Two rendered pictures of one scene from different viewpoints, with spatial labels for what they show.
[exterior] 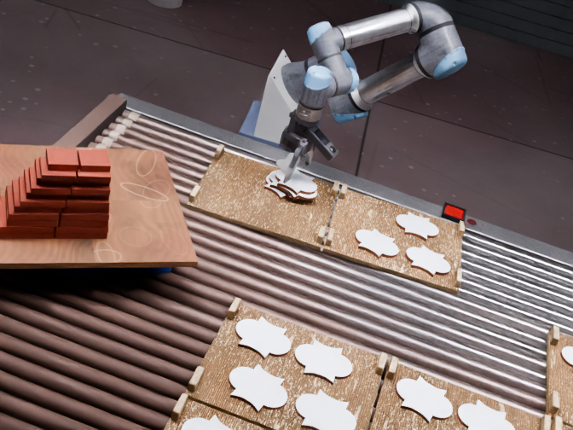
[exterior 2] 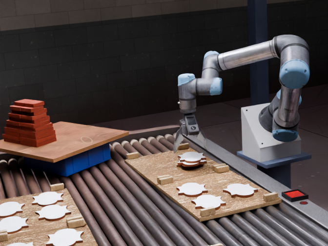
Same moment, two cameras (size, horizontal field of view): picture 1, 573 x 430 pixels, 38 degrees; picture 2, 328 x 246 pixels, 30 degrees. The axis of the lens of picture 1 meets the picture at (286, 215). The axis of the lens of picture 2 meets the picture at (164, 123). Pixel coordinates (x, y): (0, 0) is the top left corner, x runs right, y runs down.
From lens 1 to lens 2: 2.62 m
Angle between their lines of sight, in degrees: 62
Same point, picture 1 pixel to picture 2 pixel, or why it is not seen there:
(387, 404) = (45, 234)
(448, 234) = (258, 198)
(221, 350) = (24, 197)
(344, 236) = (180, 184)
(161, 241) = (55, 152)
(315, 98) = (180, 92)
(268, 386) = (11, 209)
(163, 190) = (95, 140)
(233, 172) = (175, 154)
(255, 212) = (152, 167)
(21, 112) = not seen: hidden behind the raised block
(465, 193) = not seen: outside the picture
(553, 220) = not seen: outside the picture
